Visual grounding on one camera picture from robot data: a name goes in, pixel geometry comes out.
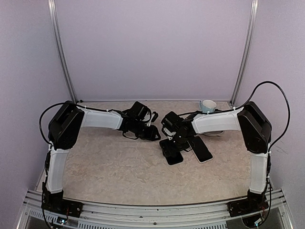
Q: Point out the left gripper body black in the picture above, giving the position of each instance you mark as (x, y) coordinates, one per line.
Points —
(146, 134)

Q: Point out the front aluminium rail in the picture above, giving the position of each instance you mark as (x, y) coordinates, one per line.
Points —
(95, 215)

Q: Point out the right aluminium frame post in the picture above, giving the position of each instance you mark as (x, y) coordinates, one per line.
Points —
(246, 51)

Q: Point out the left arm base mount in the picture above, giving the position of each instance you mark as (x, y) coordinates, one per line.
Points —
(57, 204)

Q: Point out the black phone case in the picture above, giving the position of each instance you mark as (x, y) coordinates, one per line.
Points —
(171, 152)

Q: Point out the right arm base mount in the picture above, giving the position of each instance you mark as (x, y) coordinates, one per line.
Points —
(247, 205)

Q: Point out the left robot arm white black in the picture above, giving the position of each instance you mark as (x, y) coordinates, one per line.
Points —
(65, 126)

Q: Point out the light blue mug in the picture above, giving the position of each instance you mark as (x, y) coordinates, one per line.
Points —
(207, 106)

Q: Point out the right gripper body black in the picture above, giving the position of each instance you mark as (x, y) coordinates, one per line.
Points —
(181, 142)

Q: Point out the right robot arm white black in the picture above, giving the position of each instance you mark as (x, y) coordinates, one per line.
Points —
(256, 131)

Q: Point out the pink phone case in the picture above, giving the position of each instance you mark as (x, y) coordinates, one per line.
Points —
(202, 151)

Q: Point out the left aluminium frame post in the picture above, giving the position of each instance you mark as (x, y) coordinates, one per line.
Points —
(57, 34)

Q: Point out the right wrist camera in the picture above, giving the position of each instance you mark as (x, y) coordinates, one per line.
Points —
(171, 124)

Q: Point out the aluminium frame post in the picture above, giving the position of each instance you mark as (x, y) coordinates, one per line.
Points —
(246, 51)
(57, 34)

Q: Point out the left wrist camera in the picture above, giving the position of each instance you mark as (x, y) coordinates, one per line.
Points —
(154, 116)

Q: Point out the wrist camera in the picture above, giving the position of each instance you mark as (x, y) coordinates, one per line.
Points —
(171, 124)
(154, 116)

